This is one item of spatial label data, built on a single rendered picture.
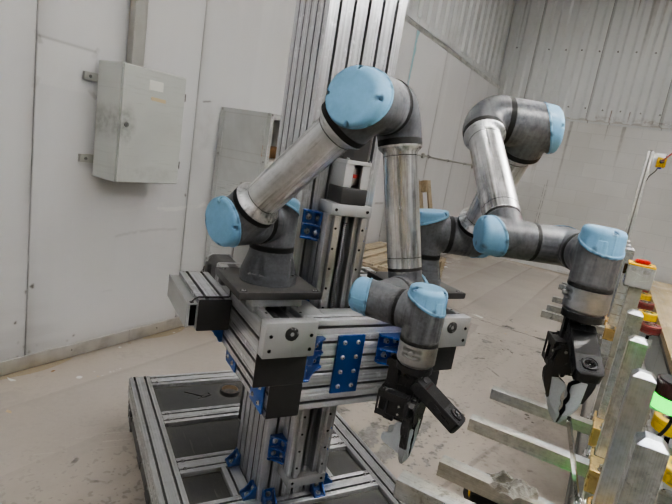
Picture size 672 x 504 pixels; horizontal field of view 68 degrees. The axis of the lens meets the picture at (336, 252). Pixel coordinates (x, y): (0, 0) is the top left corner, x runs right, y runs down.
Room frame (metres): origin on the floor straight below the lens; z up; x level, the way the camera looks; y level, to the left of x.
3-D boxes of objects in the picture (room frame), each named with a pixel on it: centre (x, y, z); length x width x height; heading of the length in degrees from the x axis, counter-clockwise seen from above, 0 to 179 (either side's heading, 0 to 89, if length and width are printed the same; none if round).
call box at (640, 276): (1.45, -0.89, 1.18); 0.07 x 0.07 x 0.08; 62
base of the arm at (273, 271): (1.29, 0.17, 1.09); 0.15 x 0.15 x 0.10
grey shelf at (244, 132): (3.75, 0.51, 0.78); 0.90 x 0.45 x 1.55; 150
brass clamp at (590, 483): (0.98, -0.64, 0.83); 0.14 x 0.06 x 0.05; 152
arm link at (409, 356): (0.91, -0.18, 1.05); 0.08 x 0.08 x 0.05
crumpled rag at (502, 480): (0.81, -0.38, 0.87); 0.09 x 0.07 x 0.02; 62
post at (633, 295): (1.45, -0.89, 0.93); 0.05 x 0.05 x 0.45; 62
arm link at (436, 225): (1.53, -0.27, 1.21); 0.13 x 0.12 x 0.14; 95
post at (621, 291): (2.11, -1.23, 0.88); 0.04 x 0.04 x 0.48; 62
